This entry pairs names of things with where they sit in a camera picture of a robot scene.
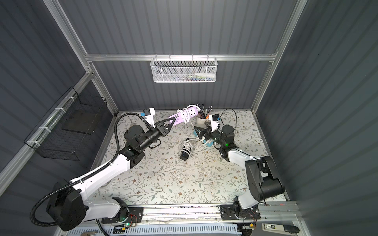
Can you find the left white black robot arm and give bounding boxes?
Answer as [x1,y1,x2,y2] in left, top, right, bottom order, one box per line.
[46,117,176,232]

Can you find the bundle of pens and pencils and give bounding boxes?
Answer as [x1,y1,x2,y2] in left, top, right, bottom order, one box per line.
[196,103,213,119]

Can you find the floral table mat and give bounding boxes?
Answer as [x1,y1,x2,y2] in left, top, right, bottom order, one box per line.
[84,110,287,206]

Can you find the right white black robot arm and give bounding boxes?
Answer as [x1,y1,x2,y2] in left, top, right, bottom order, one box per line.
[194,125,285,220]

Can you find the white wire mesh basket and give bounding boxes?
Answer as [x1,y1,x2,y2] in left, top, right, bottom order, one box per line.
[150,58,218,83]

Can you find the black wire basket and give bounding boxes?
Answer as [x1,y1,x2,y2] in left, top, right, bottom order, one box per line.
[24,88,109,161]

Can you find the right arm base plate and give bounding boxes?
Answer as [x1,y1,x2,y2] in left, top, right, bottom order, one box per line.
[218,205,261,221]

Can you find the white cord of black strip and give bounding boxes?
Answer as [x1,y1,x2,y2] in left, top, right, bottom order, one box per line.
[181,138,198,154]

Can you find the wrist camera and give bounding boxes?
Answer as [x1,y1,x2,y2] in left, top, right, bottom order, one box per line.
[209,114,220,132]
[140,108,156,128]

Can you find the markers in white basket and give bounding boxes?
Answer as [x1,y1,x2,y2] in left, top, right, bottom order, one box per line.
[174,72,216,83]

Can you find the black corrugated cable hose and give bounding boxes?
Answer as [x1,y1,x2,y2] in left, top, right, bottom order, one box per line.
[29,112,151,228]

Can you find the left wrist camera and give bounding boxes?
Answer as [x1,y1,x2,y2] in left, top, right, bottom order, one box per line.
[140,108,156,128]

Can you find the teal power strip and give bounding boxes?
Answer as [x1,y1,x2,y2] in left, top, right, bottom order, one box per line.
[194,131,214,147]

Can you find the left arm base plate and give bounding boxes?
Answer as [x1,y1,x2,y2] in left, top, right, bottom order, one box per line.
[101,207,144,224]

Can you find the white slotted cable duct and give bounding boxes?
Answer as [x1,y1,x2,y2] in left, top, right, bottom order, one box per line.
[66,223,243,236]

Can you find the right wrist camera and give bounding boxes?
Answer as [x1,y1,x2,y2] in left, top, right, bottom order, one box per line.
[209,114,220,132]

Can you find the white label device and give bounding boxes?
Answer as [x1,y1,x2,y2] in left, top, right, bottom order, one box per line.
[262,223,300,236]

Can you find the black power strip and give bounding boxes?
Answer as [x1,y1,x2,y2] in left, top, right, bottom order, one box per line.
[179,140,194,161]

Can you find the purple power strip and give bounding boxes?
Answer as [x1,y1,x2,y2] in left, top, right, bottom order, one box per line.
[170,105,198,126]

